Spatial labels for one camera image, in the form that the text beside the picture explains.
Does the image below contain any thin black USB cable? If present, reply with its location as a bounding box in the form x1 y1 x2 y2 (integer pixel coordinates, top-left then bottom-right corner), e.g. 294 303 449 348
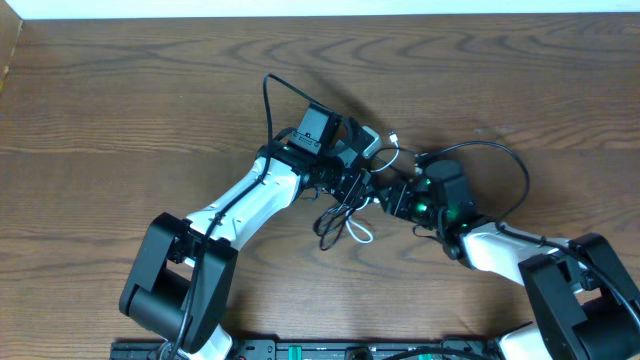
312 154 401 251

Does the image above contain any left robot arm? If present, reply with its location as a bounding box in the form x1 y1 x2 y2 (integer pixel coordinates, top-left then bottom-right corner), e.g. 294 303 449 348
119 103 381 359

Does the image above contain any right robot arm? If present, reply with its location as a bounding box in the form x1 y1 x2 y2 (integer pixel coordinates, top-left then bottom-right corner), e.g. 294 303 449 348
375 160 639 360

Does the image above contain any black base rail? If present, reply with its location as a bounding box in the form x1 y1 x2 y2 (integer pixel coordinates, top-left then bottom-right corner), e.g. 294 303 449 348
109 337 501 360

